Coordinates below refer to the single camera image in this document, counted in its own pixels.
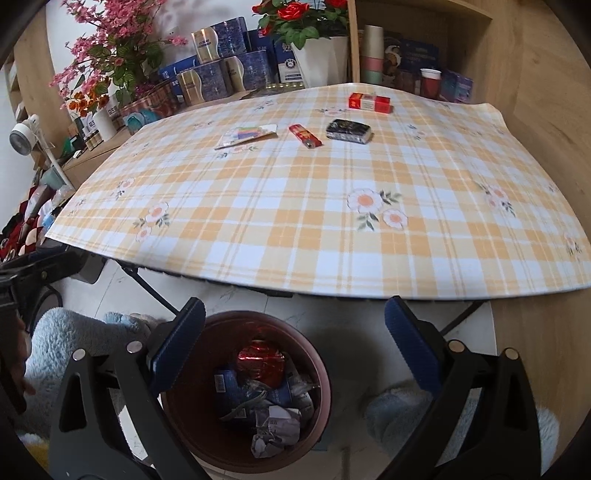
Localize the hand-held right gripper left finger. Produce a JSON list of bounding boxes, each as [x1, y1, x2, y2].
[[47, 296, 218, 480]]

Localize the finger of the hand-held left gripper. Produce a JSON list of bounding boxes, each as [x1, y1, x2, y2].
[[14, 250, 103, 287]]

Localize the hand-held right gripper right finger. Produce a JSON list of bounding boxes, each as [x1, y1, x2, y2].
[[379, 295, 542, 480]]

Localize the brown round bin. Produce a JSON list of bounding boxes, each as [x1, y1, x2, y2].
[[159, 310, 332, 474]]

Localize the red foil wrapper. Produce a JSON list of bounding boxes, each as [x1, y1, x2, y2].
[[237, 340, 286, 387]]

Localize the clear plastic wrapper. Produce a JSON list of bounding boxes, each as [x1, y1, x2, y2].
[[284, 369, 322, 410]]

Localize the white paper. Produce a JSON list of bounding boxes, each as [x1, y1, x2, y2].
[[250, 405, 302, 459]]

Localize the person's left hand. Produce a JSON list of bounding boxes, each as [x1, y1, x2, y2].
[[8, 318, 37, 398]]

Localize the red patterned cloth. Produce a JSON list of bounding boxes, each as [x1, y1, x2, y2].
[[0, 186, 57, 260]]

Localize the person's left leg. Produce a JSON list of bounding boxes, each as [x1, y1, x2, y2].
[[22, 306, 160, 435]]

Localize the person's leg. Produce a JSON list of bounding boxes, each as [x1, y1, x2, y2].
[[22, 306, 160, 435], [364, 377, 560, 463]]

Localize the person's right leg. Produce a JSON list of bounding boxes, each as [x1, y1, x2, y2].
[[364, 377, 560, 463]]

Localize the teal bucket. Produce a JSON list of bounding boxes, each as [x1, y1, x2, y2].
[[43, 165, 75, 191]]

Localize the row of small bottles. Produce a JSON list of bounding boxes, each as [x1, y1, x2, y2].
[[80, 126, 105, 151]]

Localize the white standing fan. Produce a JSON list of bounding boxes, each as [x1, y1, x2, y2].
[[8, 114, 78, 191]]

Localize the yellow fluffy cloth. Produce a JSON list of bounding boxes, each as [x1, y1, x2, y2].
[[17, 433, 52, 463]]

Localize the white vase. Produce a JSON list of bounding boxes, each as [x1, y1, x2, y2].
[[91, 106, 119, 142]]

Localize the teal round tin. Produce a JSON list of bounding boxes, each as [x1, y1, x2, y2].
[[124, 109, 161, 136]]

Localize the orange artificial flowers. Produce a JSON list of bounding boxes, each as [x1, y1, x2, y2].
[[66, 78, 112, 117]]

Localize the striped flower basket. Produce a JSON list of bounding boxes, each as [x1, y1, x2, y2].
[[119, 80, 182, 124]]

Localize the colourful striped card pack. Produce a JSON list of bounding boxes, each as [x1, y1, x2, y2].
[[213, 123, 279, 151]]

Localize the black plastic-wrapped pack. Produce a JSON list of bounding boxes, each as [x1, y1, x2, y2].
[[325, 119, 373, 145]]

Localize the pink blossom artificial plant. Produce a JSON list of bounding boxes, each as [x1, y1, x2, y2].
[[47, 0, 191, 110]]

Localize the flat blue carton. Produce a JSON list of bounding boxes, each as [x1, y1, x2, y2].
[[158, 54, 200, 80]]

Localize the red lighter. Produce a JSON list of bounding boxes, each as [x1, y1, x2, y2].
[[288, 124, 322, 150]]

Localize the gold and blue gift box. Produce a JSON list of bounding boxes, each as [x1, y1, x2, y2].
[[191, 17, 249, 64], [222, 50, 274, 92], [176, 61, 232, 105]]

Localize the red cigarette box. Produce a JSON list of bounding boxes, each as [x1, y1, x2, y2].
[[348, 92, 394, 114]]

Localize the red cup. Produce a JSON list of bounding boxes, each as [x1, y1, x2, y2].
[[419, 68, 443, 99]]

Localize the small purple box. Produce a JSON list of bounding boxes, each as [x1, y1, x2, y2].
[[440, 69, 475, 103]]

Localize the brown glass cup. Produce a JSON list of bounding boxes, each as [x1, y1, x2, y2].
[[398, 69, 422, 94]]

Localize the gold leaf tray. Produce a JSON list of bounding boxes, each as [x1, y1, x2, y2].
[[248, 82, 306, 97]]

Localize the illustrated blue box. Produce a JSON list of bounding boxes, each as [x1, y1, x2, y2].
[[382, 31, 440, 89]]

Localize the stack of pastel cups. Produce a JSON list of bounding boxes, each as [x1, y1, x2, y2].
[[359, 24, 387, 85]]

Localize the white flower pot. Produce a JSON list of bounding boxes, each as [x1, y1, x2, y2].
[[290, 35, 350, 89]]

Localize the small white blue box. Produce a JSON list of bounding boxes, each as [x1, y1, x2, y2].
[[274, 39, 304, 85]]

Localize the wooden shelf unit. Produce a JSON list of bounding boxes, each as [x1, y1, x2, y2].
[[345, 0, 496, 105]]

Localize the plain dark blue box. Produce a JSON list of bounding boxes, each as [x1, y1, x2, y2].
[[247, 28, 279, 55]]

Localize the red rose plant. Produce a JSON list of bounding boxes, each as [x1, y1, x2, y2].
[[250, 0, 350, 51]]

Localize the black table frame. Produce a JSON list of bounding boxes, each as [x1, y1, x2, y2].
[[115, 261, 483, 340]]

